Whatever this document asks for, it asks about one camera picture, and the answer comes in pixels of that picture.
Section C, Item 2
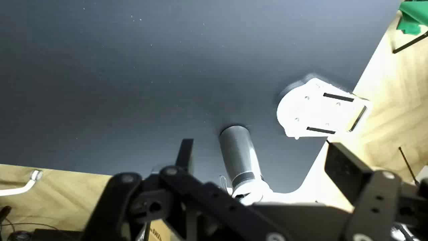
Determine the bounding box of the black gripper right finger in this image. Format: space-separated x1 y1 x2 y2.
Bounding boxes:
323 142 400 241

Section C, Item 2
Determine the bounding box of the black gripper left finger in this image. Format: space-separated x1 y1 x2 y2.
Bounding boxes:
81 140 286 241

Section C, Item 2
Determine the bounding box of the silver metal flask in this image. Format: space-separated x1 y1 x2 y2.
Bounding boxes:
219 125 273 205

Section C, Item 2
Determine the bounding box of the white mounting plate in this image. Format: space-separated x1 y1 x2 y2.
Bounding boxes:
277 77 369 140

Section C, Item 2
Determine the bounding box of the green cloth backdrop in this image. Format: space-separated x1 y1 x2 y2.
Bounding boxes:
397 0 428 35

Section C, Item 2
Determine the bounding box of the white cable on floor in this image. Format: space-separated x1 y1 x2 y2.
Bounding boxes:
0 169 44 199

